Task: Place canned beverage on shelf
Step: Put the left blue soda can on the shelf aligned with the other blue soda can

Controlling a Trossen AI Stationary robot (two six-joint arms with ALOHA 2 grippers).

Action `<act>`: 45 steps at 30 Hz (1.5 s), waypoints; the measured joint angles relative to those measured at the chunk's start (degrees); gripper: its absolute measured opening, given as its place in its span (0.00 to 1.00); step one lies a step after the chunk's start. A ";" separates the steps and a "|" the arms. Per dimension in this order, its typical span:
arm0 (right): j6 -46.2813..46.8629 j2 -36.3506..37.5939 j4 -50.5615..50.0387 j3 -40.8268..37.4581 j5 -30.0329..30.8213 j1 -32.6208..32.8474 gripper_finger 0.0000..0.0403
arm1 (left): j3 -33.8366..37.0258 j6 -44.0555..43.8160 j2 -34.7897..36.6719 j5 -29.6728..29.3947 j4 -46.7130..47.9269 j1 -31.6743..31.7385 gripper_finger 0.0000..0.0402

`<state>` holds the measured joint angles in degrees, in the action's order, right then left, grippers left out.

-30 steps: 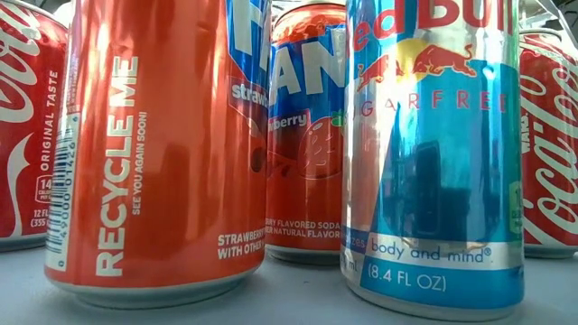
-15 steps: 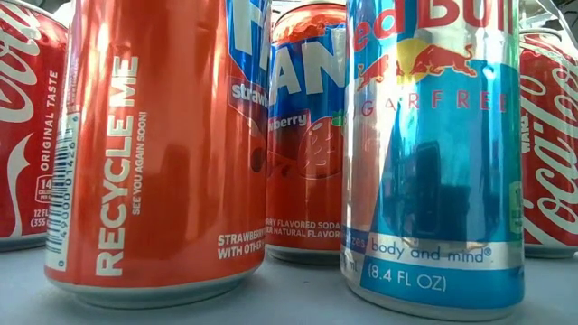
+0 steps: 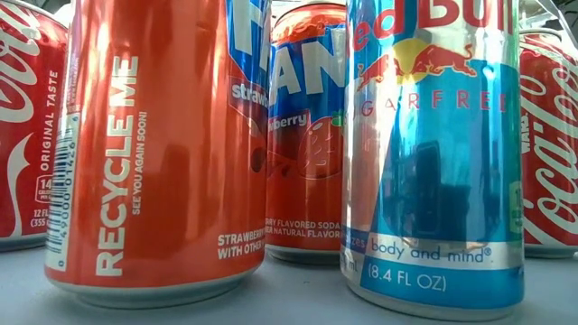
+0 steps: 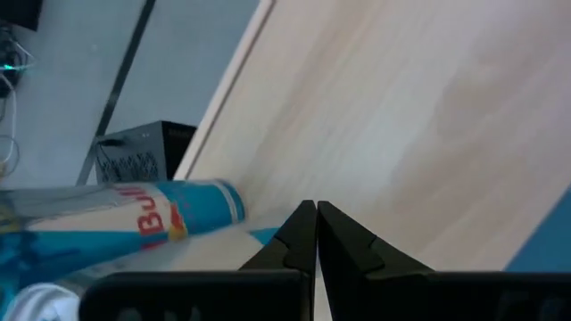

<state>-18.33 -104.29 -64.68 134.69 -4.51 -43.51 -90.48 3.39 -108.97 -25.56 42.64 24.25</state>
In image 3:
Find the red Fanta strawberry can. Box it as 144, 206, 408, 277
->
265, 0, 349, 266
43, 0, 274, 311

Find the blue silver Red Bull can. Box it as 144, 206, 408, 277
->
339, 0, 527, 322

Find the red Coca-Cola can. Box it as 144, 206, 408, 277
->
0, 0, 70, 253
517, 27, 578, 260

